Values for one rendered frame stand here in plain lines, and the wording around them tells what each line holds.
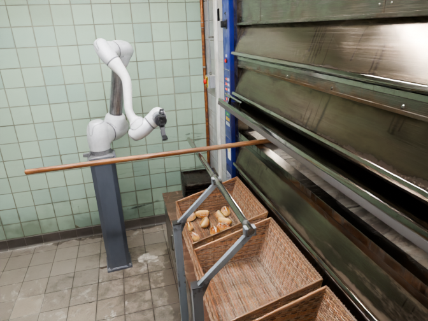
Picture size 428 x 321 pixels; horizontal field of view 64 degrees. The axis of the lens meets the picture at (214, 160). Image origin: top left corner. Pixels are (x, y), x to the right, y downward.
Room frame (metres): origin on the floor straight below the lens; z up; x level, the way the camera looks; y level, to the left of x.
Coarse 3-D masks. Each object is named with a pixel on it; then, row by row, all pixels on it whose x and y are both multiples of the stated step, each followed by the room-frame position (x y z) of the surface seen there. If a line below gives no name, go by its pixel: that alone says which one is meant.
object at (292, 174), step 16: (272, 160) 1.78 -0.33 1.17; (288, 176) 1.59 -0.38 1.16; (304, 176) 1.53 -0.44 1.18; (304, 192) 1.42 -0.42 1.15; (320, 192) 1.35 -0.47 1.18; (336, 208) 1.21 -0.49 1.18; (352, 224) 1.09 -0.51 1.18; (368, 224) 1.08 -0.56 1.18; (368, 240) 1.00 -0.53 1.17; (384, 240) 0.98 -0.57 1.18; (384, 256) 0.92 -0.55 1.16; (400, 256) 0.89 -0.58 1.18; (400, 272) 0.85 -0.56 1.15; (416, 272) 0.82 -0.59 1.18; (416, 288) 0.79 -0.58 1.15
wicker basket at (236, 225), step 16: (240, 192) 2.16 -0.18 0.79; (176, 208) 2.16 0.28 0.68; (208, 208) 2.23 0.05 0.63; (240, 208) 2.09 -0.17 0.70; (256, 208) 1.89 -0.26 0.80; (192, 224) 2.08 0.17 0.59; (240, 224) 1.72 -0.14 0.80; (208, 240) 1.67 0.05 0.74; (256, 240) 1.75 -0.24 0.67; (192, 256) 1.67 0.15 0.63; (208, 256) 1.67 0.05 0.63
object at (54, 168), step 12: (228, 144) 1.99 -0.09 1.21; (240, 144) 2.01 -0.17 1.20; (252, 144) 2.02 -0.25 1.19; (132, 156) 1.85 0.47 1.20; (144, 156) 1.86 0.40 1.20; (156, 156) 1.88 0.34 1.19; (36, 168) 1.73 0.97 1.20; (48, 168) 1.73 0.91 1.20; (60, 168) 1.74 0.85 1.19; (72, 168) 1.76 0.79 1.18
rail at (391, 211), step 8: (240, 112) 1.87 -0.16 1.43; (248, 120) 1.74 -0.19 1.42; (256, 120) 1.67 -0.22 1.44; (264, 128) 1.54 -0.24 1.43; (272, 136) 1.45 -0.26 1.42; (280, 136) 1.39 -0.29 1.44; (288, 144) 1.30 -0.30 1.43; (296, 152) 1.23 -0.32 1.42; (304, 152) 1.18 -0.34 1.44; (312, 160) 1.12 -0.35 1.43; (320, 168) 1.06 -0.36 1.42; (328, 168) 1.03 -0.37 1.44; (336, 176) 0.98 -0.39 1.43; (344, 176) 0.96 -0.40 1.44; (344, 184) 0.94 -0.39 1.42; (352, 184) 0.90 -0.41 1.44; (360, 192) 0.86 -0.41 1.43; (368, 192) 0.85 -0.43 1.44; (368, 200) 0.83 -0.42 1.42; (376, 200) 0.80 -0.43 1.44; (384, 208) 0.77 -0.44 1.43; (392, 208) 0.76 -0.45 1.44; (392, 216) 0.74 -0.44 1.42; (400, 216) 0.72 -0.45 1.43; (408, 224) 0.69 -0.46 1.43; (416, 224) 0.68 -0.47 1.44; (416, 232) 0.67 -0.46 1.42; (424, 232) 0.65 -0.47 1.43
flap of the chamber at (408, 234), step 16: (256, 112) 2.04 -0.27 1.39; (256, 128) 1.62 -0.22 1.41; (272, 128) 1.63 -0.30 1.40; (288, 128) 1.68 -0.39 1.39; (304, 144) 1.39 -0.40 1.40; (304, 160) 1.16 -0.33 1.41; (320, 160) 1.17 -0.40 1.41; (336, 160) 1.20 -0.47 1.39; (320, 176) 1.05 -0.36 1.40; (352, 176) 1.03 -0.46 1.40; (368, 176) 1.05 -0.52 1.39; (352, 192) 0.89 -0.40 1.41; (384, 192) 0.92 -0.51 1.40; (400, 192) 0.93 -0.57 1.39; (368, 208) 0.82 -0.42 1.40; (400, 208) 0.81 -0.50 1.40; (416, 208) 0.82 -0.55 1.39; (400, 224) 0.71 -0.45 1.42; (416, 240) 0.66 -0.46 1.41
